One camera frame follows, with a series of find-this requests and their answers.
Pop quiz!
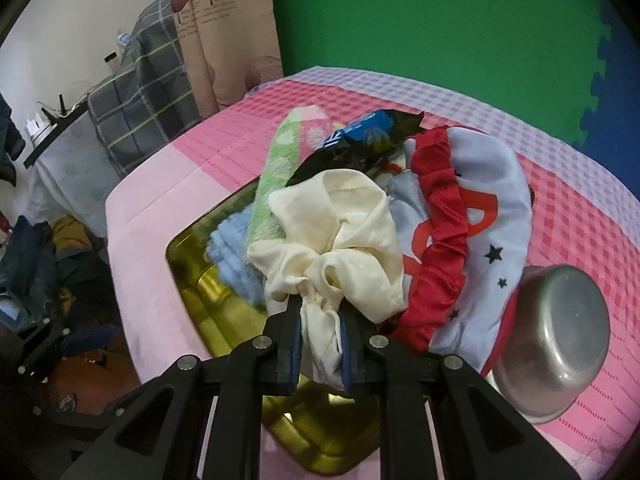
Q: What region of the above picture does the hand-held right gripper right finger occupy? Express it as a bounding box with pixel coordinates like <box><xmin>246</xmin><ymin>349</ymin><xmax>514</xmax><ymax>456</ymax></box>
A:
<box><xmin>340</xmin><ymin>310</ymin><xmax>581</xmax><ymax>480</ymax></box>

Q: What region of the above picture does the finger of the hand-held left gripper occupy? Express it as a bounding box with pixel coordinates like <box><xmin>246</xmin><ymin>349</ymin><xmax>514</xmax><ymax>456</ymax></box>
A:
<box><xmin>0</xmin><ymin>319</ymin><xmax>118</xmax><ymax>411</ymax></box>

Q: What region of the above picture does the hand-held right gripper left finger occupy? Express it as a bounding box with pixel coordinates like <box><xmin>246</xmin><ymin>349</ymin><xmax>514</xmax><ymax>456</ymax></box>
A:
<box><xmin>60</xmin><ymin>296</ymin><xmax>303</xmax><ymax>480</ymax></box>

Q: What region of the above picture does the gold metal tray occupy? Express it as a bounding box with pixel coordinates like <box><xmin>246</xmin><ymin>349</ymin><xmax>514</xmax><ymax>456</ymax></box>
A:
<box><xmin>165</xmin><ymin>175</ymin><xmax>386</xmax><ymax>471</ymax></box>

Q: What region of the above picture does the cream ruffled sock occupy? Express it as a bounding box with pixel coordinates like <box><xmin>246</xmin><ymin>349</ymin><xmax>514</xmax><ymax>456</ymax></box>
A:
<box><xmin>247</xmin><ymin>169</ymin><xmax>406</xmax><ymax>393</ymax></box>

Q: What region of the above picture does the pink green striped towel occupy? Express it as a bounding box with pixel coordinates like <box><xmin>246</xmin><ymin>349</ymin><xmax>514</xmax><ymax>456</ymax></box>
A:
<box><xmin>247</xmin><ymin>106</ymin><xmax>346</xmax><ymax>246</ymax></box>

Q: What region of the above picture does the black blue snack packet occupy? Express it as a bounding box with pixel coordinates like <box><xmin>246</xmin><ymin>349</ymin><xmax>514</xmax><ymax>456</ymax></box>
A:
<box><xmin>287</xmin><ymin>110</ymin><xmax>426</xmax><ymax>188</ymax></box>

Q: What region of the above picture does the light blue red-trimmed cloth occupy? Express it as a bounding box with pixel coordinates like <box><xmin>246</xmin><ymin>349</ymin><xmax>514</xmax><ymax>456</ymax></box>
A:
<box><xmin>385</xmin><ymin>126</ymin><xmax>533</xmax><ymax>378</ymax></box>

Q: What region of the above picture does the pile of dark clothes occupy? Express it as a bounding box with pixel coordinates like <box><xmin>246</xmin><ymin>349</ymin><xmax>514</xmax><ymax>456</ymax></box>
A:
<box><xmin>0</xmin><ymin>214</ymin><xmax>121</xmax><ymax>341</ymax></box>

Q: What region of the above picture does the light blue fluffy towel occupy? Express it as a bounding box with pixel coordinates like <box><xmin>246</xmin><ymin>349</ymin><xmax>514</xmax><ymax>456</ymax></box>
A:
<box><xmin>206</xmin><ymin>210</ymin><xmax>268</xmax><ymax>308</ymax></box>

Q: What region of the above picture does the pink checked blanket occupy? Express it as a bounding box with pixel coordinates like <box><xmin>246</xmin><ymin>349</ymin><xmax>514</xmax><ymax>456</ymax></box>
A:
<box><xmin>105</xmin><ymin>66</ymin><xmax>640</xmax><ymax>480</ymax></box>

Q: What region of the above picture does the metal bowl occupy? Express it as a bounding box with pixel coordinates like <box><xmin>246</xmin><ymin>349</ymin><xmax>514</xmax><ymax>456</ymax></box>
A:
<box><xmin>487</xmin><ymin>265</ymin><xmax>612</xmax><ymax>423</ymax></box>

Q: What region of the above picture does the black shelf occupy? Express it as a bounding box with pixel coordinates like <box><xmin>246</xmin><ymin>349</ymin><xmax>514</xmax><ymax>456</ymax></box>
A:
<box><xmin>22</xmin><ymin>102</ymin><xmax>91</xmax><ymax>168</ymax></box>

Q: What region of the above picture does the dark hanging cloth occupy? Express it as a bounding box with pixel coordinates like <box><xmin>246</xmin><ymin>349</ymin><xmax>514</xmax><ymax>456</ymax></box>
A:
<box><xmin>0</xmin><ymin>92</ymin><xmax>27</xmax><ymax>185</ymax></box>

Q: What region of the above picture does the black router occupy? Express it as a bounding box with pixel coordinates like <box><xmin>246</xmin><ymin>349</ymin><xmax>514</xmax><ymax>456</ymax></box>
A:
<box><xmin>41</xmin><ymin>91</ymin><xmax>72</xmax><ymax>120</ymax></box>

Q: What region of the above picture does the grey plaid cloth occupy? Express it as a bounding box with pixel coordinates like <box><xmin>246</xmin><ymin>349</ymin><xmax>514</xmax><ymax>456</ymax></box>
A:
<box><xmin>87</xmin><ymin>0</ymin><xmax>203</xmax><ymax>178</ymax></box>

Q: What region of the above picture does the beige printed poster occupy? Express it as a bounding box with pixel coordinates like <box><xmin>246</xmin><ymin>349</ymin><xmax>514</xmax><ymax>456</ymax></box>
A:
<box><xmin>162</xmin><ymin>0</ymin><xmax>283</xmax><ymax>118</ymax></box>

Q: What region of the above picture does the green foam mat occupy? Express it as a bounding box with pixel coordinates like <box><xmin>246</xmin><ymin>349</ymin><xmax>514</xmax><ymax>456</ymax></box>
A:
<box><xmin>267</xmin><ymin>0</ymin><xmax>616</xmax><ymax>148</ymax></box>

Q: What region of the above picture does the blue foam mat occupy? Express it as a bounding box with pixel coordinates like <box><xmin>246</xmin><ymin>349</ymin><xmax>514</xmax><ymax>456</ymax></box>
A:
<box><xmin>572</xmin><ymin>0</ymin><xmax>640</xmax><ymax>171</ymax></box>

